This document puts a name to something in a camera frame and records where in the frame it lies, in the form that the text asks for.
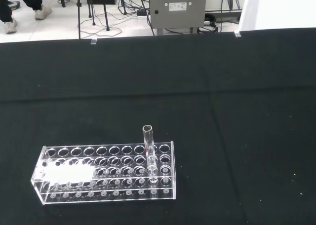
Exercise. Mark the clear acrylic test tube rack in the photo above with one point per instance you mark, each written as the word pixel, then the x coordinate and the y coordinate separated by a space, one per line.
pixel 108 193

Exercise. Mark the black bench cloth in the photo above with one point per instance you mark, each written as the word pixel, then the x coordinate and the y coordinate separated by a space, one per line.
pixel 172 86

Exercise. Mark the grey metal control cabinet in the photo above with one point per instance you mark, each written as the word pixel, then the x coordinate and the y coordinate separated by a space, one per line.
pixel 177 19

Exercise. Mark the small clear cloth clip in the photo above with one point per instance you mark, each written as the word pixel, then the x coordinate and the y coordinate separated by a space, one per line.
pixel 237 34
pixel 93 41

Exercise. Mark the black and grey power adapter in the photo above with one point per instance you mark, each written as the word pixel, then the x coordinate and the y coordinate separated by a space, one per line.
pixel 142 15

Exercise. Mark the black tripod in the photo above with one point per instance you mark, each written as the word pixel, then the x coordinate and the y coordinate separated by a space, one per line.
pixel 79 12

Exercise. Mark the white board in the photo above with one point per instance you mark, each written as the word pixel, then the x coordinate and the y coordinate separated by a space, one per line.
pixel 279 8

